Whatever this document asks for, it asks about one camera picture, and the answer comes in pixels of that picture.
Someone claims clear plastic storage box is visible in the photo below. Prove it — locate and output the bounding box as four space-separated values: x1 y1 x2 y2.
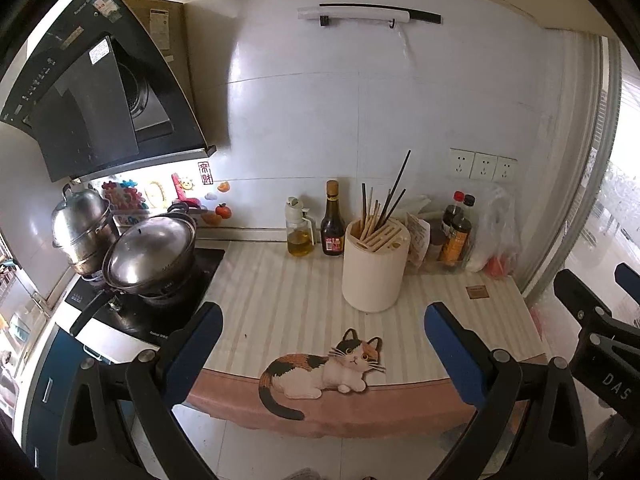
407 217 481 275

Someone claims white wall rail with hooks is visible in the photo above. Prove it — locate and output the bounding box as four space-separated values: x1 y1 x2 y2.
297 2 443 28

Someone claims clear oil dispenser bottle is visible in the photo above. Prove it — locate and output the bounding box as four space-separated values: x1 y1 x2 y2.
285 196 316 258

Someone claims cat print striped table cloth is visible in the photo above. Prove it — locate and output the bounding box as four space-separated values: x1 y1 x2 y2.
185 240 553 438

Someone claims printed seasoning packet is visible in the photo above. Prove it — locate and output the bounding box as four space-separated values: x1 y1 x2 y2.
405 211 432 273

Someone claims steel steamer pot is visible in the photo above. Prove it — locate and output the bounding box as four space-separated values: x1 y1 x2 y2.
51 183 121 277

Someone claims blue kitchen cabinet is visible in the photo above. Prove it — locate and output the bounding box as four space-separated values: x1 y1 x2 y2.
22 327 136 466

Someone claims colourful flower wall sticker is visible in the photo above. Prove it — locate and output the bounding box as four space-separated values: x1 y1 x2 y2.
101 181 148 211

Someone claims black wok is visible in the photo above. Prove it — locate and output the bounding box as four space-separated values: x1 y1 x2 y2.
69 210 198 338

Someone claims black range hood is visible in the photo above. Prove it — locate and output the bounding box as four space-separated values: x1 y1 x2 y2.
0 0 217 183

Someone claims glass sliding door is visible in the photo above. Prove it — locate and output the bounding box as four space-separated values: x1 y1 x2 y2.
517 30 640 461

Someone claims black glass gas stove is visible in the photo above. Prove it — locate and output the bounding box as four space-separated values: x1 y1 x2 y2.
64 246 227 348

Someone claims soy sauce bottle orange label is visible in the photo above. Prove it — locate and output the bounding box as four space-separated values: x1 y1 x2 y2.
440 194 473 268

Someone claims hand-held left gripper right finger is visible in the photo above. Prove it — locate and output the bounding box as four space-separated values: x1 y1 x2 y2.
424 301 590 480

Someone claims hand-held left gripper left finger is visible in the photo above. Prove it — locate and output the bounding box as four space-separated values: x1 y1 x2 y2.
57 301 224 480

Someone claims dark sauce bottle yellow cap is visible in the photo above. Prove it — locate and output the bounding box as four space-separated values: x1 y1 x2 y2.
320 180 347 257

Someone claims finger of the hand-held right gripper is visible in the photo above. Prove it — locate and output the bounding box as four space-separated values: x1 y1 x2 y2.
614 262 640 291
552 268 640 348

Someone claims dark bottle red cap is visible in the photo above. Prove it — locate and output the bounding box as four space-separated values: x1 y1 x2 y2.
440 190 466 241

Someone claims clear plastic bag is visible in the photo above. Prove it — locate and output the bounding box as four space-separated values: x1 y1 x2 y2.
467 185 521 278

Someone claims cream round chopstick holder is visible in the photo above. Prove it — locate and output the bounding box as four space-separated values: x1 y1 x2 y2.
341 216 412 313

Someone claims steel wok lid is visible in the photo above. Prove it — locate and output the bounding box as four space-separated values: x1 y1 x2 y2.
102 212 197 291

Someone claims red packet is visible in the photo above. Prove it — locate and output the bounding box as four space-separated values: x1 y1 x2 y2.
482 255 516 278

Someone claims white wall socket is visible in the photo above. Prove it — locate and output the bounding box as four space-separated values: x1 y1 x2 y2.
492 156 518 184
470 151 499 182
448 148 476 179

